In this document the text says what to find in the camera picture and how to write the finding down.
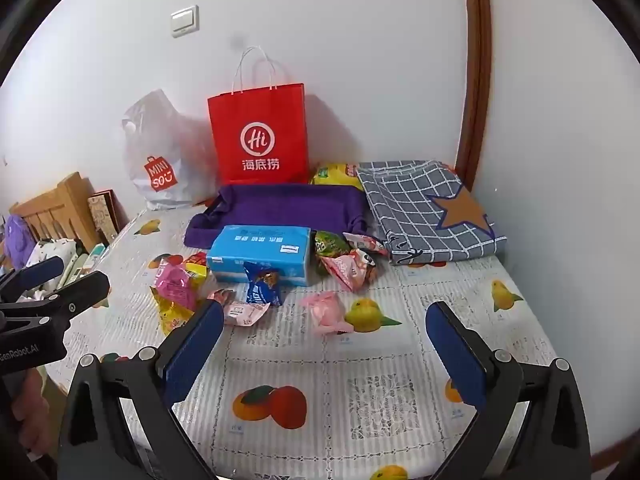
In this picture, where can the pale green box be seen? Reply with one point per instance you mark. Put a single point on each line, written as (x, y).
(80, 262)

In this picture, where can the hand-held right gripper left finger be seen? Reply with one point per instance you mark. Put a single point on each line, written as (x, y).
(192, 345)

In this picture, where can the green snack packet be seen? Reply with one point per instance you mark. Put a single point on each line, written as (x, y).
(327, 245)

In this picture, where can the blue snack packet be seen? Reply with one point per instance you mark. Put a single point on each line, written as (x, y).
(262, 285)

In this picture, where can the blue tissue pack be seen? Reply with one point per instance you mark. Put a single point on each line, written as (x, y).
(260, 245)

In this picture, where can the white light switch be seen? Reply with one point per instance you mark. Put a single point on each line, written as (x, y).
(184, 21)

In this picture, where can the large yellow snack bag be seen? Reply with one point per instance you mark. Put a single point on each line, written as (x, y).
(335, 174)

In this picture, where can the small yellow snack packet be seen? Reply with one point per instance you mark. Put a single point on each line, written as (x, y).
(198, 272)

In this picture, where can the grey checked cloth with star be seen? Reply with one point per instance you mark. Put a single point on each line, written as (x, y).
(415, 200)

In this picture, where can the brown wooden door frame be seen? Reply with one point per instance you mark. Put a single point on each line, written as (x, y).
(475, 60)

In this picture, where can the fruit printed tablecloth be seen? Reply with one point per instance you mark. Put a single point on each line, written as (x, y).
(310, 370)

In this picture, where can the red paper bag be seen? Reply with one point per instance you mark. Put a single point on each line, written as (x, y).
(260, 110)

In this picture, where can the wooden headboard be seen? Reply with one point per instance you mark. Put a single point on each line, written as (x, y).
(55, 210)

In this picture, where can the purple plush cloth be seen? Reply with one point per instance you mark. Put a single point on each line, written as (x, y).
(15, 240)

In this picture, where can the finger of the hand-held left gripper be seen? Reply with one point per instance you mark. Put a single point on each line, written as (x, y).
(45, 267)
(82, 287)

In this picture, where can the pale pink packet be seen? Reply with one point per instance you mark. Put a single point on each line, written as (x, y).
(239, 309)

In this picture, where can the purple towel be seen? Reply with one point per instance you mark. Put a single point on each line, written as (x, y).
(280, 205)

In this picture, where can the pink round candy packet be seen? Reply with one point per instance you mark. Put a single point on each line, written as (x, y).
(327, 312)

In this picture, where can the person's left hand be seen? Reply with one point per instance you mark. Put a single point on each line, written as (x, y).
(32, 415)

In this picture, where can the white plastic shopping bag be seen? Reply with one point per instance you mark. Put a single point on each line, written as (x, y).
(165, 135)

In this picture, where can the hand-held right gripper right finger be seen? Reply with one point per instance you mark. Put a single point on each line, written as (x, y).
(457, 355)

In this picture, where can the bright pink snack packet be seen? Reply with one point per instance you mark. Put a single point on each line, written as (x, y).
(175, 282)

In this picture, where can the brown patterned box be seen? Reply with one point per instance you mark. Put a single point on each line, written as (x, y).
(102, 215)

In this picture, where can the white floral cloth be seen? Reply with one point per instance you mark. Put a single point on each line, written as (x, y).
(50, 255)

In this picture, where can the white red snack packet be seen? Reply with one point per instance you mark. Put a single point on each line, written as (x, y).
(365, 245)

